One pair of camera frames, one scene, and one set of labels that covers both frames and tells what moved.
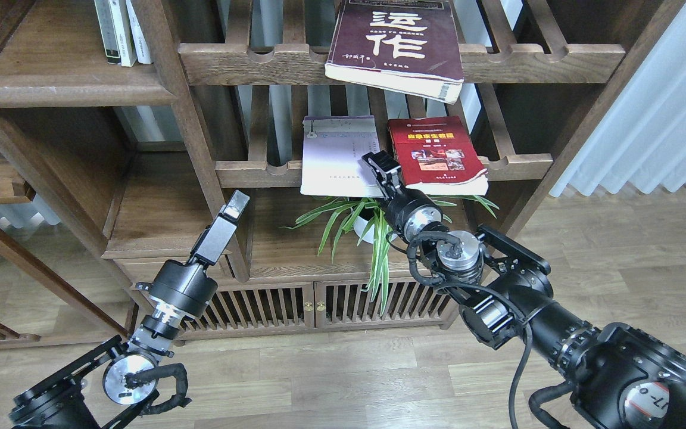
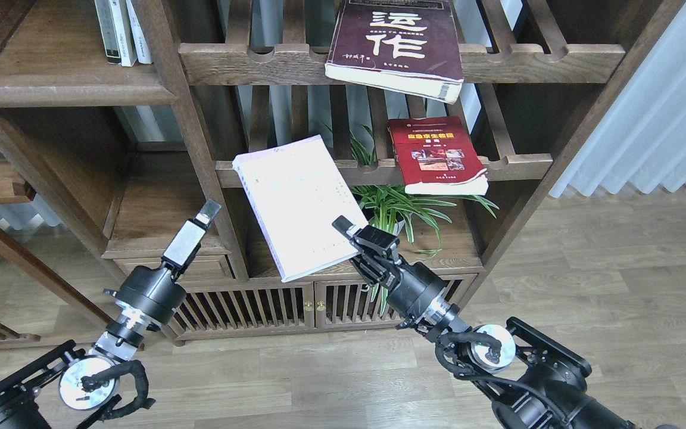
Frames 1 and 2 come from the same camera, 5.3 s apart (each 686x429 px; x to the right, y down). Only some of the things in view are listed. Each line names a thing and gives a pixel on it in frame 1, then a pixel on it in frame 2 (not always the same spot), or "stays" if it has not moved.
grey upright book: (109, 36) stays
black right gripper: (410, 213) -> (409, 286)
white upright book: (124, 33) stays
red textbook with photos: (438, 156) stays
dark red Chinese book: (408, 46) stays
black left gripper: (186, 287) -> (153, 292)
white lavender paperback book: (332, 149) -> (296, 192)
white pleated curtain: (665, 128) stays
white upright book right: (141, 45) stays
